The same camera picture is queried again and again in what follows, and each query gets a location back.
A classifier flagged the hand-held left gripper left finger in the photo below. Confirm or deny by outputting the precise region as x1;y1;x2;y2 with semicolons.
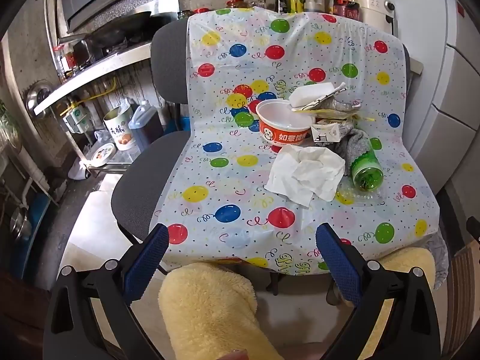
43;223;170;360

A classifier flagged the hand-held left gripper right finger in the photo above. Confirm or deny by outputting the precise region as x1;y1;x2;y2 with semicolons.
315;222;443;360

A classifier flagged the white green milk carton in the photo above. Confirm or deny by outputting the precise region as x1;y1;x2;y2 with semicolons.
309;118;355;143

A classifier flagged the yellow clear plastic wrapper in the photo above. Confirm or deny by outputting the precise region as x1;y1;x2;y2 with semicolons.
292;103;376;122

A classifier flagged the trash bin with grey bag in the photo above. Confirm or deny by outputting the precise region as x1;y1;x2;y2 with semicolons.
427;232;451;289

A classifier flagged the person's left leg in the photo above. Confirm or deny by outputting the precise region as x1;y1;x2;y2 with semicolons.
157;262;259;360

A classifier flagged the black office chair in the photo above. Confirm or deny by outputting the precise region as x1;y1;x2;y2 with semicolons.
110;19;415;297

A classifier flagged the white crumpled tissue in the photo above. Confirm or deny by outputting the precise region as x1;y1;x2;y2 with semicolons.
265;144;346;208

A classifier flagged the green plastic bottle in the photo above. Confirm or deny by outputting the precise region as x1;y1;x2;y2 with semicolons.
350;137;385;192

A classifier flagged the blue plastic bin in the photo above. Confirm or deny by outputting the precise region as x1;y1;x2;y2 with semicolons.
20;191;51;282

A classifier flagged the balloon print plastic cover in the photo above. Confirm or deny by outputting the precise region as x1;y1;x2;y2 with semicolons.
148;7;441;276

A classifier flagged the grey cloth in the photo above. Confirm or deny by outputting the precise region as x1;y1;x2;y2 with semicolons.
332;127;372;166

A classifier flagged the steel bowl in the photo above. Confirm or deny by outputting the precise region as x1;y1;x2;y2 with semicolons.
9;206;32;241

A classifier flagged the brown wooden furniture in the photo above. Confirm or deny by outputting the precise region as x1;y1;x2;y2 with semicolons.
448;240;480;360

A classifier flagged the plastic jug with dark liquid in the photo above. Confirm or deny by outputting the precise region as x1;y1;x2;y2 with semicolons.
128;100;164;151

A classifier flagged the round tin can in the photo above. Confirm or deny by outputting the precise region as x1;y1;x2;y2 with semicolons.
104;104;136;152

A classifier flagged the orange paper bowl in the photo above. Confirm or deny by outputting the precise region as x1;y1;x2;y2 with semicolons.
256;99;316;148

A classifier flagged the white green gas meter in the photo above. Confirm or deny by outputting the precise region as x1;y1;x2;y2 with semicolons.
62;103;92;134

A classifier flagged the white kitchen counter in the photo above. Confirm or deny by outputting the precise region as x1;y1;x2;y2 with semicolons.
34;41;154;115

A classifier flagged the round steel strainer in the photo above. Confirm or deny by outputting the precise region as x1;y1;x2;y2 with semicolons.
24;80;53;111

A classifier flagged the grey refrigerator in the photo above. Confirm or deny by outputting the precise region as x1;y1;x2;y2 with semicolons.
397;0;480;203

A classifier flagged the black wok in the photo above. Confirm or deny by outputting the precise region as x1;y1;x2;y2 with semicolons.
84;11;152;47

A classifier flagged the dark jar with red label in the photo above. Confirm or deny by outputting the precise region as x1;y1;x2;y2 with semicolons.
332;2;362;22

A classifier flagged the white air fryer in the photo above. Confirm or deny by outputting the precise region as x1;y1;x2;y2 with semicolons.
352;0;397;34

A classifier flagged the yellow gas hose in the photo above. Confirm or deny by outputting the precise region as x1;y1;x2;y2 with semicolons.
62;79;117;111

